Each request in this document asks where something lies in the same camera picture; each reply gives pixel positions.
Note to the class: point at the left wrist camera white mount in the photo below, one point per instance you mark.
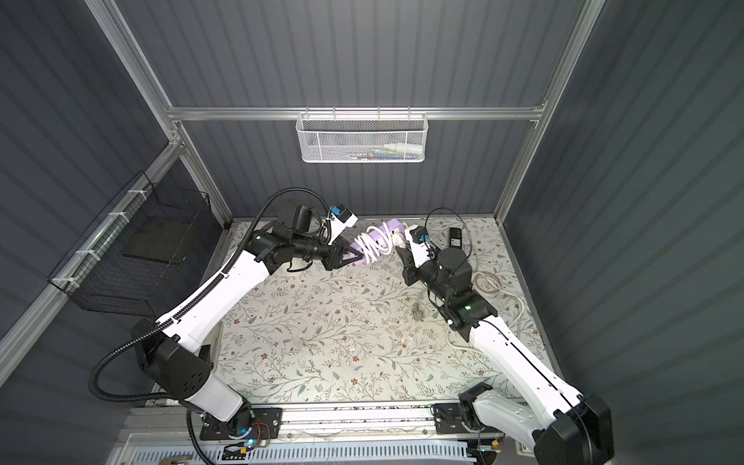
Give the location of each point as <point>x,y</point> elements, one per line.
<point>339,219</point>

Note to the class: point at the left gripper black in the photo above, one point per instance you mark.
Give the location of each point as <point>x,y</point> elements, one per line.
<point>335,256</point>

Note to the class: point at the black beige stapler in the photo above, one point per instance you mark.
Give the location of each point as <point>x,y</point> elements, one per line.
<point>215,338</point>

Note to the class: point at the black wire basket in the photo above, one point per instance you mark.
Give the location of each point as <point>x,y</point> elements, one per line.
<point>150,256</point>

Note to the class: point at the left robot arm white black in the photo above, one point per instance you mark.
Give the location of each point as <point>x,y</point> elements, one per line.
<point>170,357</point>

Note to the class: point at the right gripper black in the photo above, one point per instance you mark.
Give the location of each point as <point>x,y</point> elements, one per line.
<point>412,270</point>

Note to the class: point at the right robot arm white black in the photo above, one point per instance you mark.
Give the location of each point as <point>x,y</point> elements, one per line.
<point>558,423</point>

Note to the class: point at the white wire mesh basket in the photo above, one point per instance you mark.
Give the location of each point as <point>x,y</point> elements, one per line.
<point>358,138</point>

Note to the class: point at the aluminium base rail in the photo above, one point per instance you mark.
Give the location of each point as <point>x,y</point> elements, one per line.
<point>295,422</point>

